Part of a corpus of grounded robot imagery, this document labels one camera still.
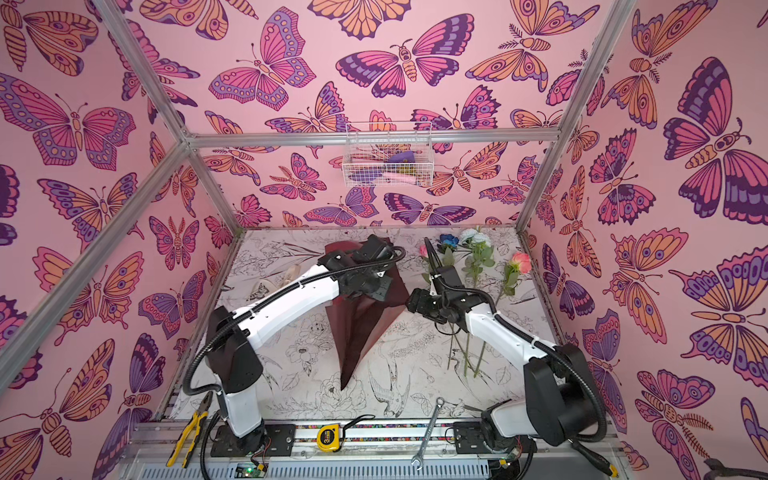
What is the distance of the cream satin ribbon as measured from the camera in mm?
1046

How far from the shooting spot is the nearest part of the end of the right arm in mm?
616

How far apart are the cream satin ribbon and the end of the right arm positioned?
51 cm
